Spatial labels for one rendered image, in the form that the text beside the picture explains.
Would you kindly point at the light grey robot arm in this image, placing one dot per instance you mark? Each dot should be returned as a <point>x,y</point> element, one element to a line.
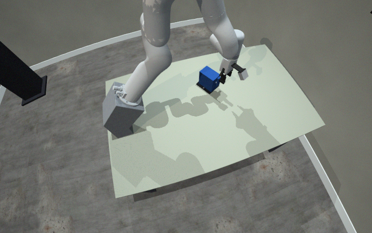
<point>155,29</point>

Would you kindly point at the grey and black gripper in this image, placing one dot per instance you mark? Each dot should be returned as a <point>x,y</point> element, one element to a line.
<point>226,68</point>

